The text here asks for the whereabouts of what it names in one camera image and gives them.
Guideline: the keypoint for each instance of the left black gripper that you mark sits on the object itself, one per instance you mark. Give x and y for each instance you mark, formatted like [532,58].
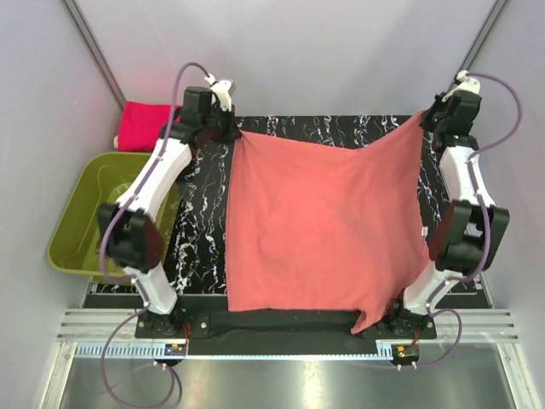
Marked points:
[232,132]

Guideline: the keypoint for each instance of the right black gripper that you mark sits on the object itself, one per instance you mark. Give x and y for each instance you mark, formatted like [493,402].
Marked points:
[437,104]

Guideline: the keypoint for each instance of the salmon pink t shirt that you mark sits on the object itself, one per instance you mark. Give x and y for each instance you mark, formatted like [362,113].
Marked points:
[315,227]

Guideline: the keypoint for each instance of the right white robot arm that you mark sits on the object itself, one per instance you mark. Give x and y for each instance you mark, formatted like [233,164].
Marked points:
[467,238]

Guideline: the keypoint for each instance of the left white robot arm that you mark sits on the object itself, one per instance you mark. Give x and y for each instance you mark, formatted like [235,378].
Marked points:
[128,227]

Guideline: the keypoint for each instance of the folded magenta t shirt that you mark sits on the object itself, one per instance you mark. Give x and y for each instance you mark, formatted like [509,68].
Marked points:
[140,126]

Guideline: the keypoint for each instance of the black marble pattern mat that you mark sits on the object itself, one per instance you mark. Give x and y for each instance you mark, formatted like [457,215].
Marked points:
[195,257]

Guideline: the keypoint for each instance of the olive green plastic basket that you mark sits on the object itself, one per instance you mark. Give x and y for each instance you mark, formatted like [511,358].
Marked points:
[75,245]

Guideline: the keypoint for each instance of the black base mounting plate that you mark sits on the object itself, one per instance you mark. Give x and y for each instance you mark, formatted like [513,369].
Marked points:
[267,332]

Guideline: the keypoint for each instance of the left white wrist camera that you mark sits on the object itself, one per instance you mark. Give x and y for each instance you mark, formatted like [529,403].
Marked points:
[223,90]

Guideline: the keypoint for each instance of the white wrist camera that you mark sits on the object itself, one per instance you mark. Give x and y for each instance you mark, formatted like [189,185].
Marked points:
[223,90]
[463,82]

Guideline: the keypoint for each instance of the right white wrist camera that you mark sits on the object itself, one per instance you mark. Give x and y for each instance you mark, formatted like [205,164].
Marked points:
[463,82]

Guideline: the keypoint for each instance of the aluminium frame rail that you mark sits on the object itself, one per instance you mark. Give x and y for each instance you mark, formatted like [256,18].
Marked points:
[89,41]

